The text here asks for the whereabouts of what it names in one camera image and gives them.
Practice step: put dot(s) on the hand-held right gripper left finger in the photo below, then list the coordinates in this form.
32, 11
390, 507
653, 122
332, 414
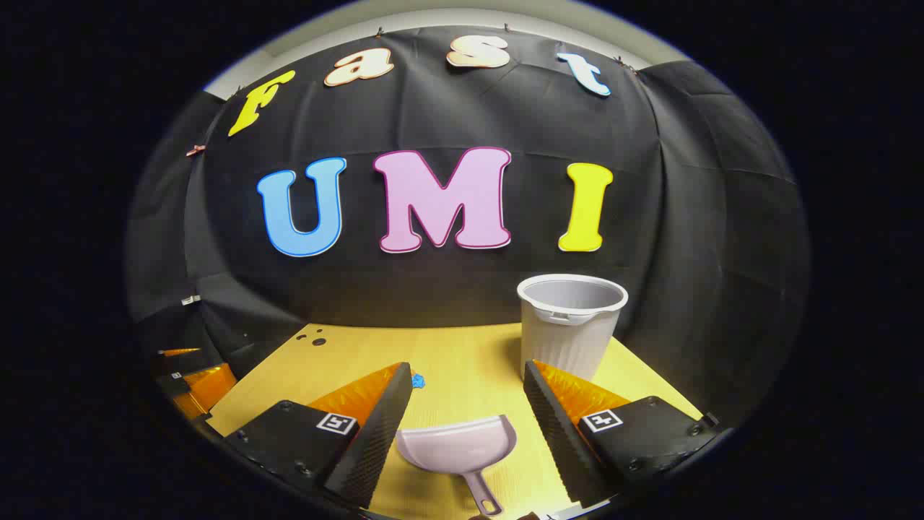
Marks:
368, 440

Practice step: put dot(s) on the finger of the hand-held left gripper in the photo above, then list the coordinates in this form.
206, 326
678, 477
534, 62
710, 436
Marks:
180, 352
213, 386

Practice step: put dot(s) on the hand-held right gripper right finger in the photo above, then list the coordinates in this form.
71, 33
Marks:
563, 433

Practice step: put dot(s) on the blue trash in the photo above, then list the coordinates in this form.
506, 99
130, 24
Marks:
417, 380

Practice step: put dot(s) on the light purple dustpan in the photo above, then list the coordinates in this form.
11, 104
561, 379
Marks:
455, 444

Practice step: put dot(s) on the white ribbed garbage bin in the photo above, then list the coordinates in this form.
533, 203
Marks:
570, 339

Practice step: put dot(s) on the yellow wooden desktop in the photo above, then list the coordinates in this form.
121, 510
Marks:
462, 361

